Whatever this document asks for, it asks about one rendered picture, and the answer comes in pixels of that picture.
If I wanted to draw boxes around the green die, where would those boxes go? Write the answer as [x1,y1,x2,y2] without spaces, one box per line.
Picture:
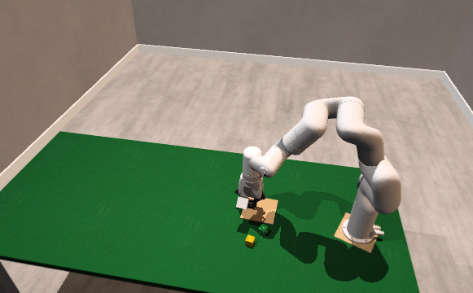
[258,224,269,236]

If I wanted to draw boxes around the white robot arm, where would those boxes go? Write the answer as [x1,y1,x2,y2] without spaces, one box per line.
[242,97,401,244]

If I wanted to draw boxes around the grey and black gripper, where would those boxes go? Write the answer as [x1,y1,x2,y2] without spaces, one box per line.
[235,173,266,209]

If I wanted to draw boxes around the yellow die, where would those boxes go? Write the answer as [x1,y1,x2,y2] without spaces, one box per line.
[245,235,255,247]

